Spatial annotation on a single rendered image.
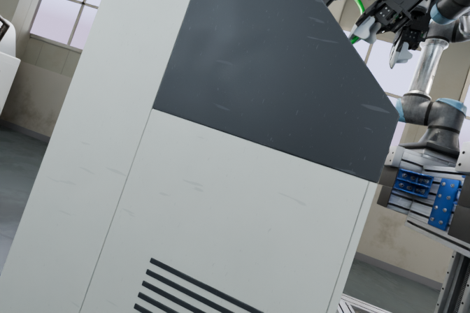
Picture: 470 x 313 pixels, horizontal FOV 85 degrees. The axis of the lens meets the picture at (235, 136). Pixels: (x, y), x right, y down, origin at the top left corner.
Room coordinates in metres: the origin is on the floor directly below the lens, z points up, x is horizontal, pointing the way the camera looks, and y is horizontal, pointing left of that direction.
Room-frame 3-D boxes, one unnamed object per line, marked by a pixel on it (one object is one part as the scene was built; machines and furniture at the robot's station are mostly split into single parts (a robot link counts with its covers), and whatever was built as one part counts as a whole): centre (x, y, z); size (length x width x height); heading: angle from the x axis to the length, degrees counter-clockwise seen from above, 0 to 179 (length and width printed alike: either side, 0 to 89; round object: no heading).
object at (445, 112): (1.14, -0.87, 1.20); 0.13 x 0.12 x 0.14; 47
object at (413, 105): (1.23, -0.78, 1.41); 0.15 x 0.12 x 0.55; 47
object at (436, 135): (1.14, -0.87, 1.09); 0.15 x 0.15 x 0.10
